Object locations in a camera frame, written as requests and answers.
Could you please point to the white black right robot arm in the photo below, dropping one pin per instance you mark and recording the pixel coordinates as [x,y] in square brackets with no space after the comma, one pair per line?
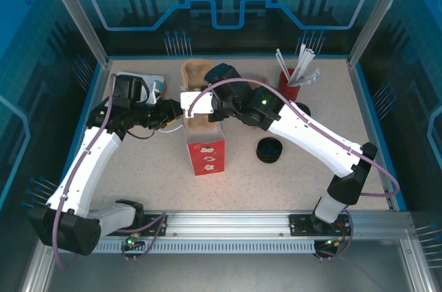
[310,133]

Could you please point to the small green-lit control board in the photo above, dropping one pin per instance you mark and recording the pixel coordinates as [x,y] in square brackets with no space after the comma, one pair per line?
[130,242]
[332,243]

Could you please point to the red white paper bag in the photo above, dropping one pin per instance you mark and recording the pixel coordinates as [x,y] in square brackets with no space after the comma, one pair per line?
[207,157]

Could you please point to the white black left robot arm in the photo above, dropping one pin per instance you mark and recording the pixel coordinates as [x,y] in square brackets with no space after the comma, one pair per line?
[89,167]

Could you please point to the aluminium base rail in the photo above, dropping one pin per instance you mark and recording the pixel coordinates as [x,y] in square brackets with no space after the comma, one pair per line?
[228,223]

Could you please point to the stack of black cup lids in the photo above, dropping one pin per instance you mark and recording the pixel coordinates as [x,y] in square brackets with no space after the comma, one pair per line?
[271,152]

